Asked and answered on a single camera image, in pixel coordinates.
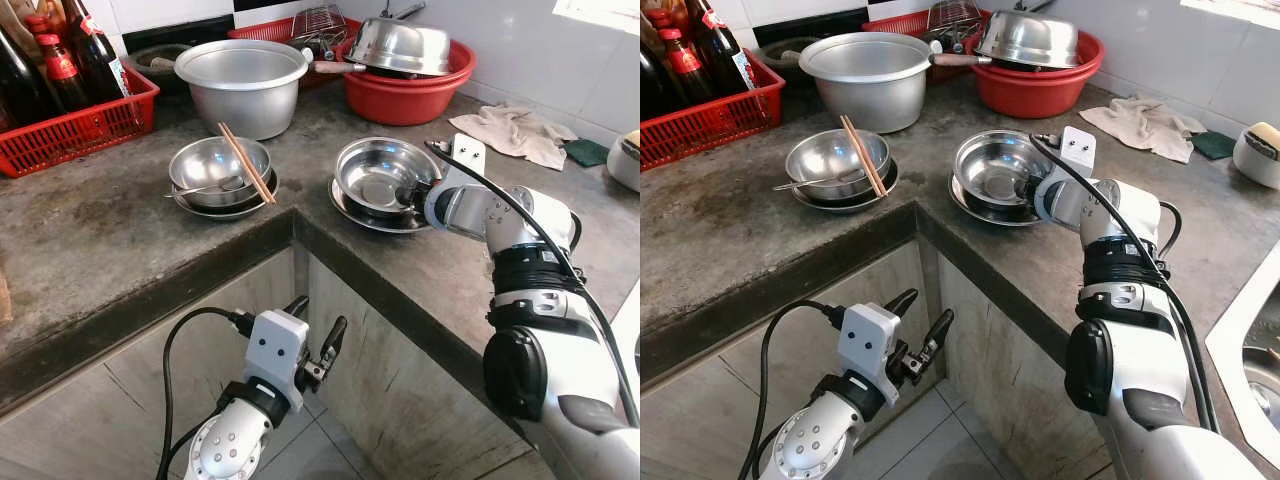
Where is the stainless steel bowl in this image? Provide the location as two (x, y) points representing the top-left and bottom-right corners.
(953, 130), (1051, 214)
(335, 137), (441, 218)
(785, 128), (891, 201)
(168, 136), (273, 209)

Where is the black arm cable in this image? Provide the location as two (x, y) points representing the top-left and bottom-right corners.
(155, 306), (256, 480)
(1030, 133), (1221, 433)
(425, 140), (641, 426)
(738, 299), (849, 480)

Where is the beige dish cloth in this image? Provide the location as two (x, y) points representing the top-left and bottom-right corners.
(1078, 95), (1208, 164)
(449, 105), (578, 171)

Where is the dark bottle white red label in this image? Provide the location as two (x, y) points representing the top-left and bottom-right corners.
(68, 0), (133, 101)
(690, 0), (758, 93)

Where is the stainless steel sink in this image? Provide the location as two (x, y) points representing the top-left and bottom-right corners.
(1205, 265), (1280, 441)

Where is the red plastic basket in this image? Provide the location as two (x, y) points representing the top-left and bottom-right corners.
(862, 10), (986, 86)
(228, 14), (346, 91)

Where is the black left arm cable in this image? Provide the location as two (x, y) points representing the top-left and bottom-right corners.
(155, 306), (256, 480)
(738, 299), (849, 480)

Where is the amber bottle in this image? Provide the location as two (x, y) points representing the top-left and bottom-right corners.
(645, 0), (691, 41)
(28, 0), (71, 37)

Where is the large upturned steel bowl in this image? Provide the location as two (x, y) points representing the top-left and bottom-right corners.
(975, 10), (1081, 69)
(345, 18), (453, 78)

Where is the plain dark glass bottle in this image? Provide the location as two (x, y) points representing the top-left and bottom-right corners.
(0, 20), (49, 129)
(640, 40), (683, 123)

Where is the red plastic basin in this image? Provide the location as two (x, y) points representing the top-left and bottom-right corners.
(968, 30), (1106, 119)
(335, 38), (478, 127)

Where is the large aluminium pot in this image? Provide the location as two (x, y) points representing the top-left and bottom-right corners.
(175, 38), (311, 141)
(798, 32), (933, 134)

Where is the wire mesh strainer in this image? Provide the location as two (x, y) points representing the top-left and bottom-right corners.
(925, 0), (986, 53)
(290, 4), (349, 59)

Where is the green scouring pad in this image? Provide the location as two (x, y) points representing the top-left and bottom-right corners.
(1190, 130), (1238, 161)
(562, 138), (611, 168)

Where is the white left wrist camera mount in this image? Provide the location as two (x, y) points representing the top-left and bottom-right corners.
(838, 303), (904, 406)
(243, 309), (311, 413)

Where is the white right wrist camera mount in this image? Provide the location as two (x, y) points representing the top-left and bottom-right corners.
(1050, 126), (1098, 193)
(437, 134), (488, 201)

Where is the red capped sauce bottle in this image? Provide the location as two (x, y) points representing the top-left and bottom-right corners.
(660, 28), (715, 111)
(36, 32), (94, 113)

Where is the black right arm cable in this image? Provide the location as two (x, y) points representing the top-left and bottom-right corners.
(425, 140), (641, 426)
(1030, 133), (1221, 433)

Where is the red plastic crate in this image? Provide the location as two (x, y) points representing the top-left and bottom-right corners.
(0, 65), (161, 179)
(640, 50), (786, 171)

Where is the stainless steel plate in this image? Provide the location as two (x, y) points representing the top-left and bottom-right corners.
(172, 175), (280, 221)
(329, 178), (433, 235)
(790, 165), (901, 214)
(948, 172), (1041, 227)

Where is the steel spoon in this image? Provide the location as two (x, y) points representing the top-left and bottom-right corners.
(163, 176), (246, 199)
(772, 170), (851, 193)

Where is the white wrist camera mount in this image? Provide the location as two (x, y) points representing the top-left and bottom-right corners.
(838, 303), (904, 406)
(1050, 126), (1098, 193)
(437, 134), (488, 201)
(243, 309), (311, 413)

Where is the dark round pan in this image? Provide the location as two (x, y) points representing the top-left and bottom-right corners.
(752, 38), (816, 71)
(125, 42), (193, 81)

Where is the wooden chopstick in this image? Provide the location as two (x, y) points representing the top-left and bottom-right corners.
(218, 125), (271, 206)
(840, 118), (883, 199)
(845, 114), (889, 195)
(224, 122), (277, 201)

